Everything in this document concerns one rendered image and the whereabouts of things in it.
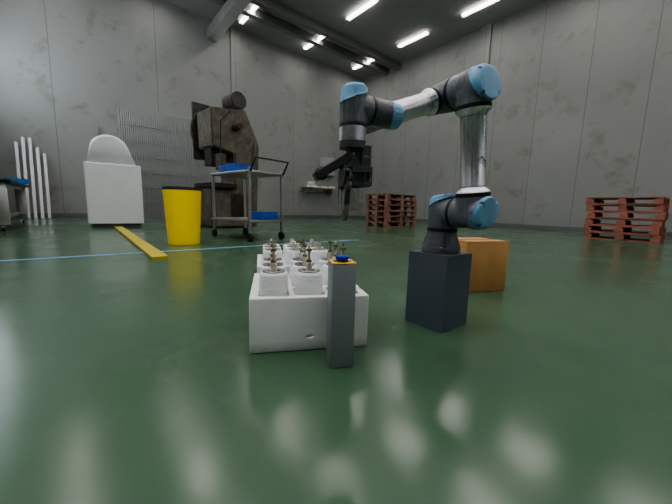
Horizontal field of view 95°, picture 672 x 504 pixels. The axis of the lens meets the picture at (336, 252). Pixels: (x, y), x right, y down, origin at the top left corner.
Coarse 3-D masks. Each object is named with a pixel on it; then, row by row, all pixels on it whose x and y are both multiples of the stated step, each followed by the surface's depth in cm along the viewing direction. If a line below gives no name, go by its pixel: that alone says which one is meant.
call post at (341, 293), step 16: (336, 272) 87; (352, 272) 88; (336, 288) 87; (352, 288) 88; (336, 304) 88; (352, 304) 89; (336, 320) 89; (352, 320) 90; (336, 336) 89; (352, 336) 90; (336, 352) 90; (352, 352) 91
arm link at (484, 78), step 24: (480, 72) 96; (456, 96) 104; (480, 96) 99; (480, 120) 102; (480, 144) 104; (480, 168) 105; (456, 192) 112; (480, 192) 105; (456, 216) 112; (480, 216) 105
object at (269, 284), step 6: (264, 276) 99; (270, 276) 99; (276, 276) 99; (282, 276) 100; (264, 282) 100; (270, 282) 99; (276, 282) 100; (282, 282) 101; (264, 288) 100; (270, 288) 100; (276, 288) 100; (282, 288) 101; (264, 294) 100; (270, 294) 100; (276, 294) 100; (282, 294) 101
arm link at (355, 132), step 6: (342, 126) 83; (348, 126) 82; (354, 126) 82; (360, 126) 82; (342, 132) 83; (348, 132) 82; (354, 132) 82; (360, 132) 83; (342, 138) 83; (348, 138) 82; (354, 138) 82; (360, 138) 83
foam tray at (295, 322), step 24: (288, 288) 109; (360, 288) 112; (264, 312) 97; (288, 312) 99; (312, 312) 100; (360, 312) 104; (264, 336) 98; (288, 336) 100; (312, 336) 102; (360, 336) 105
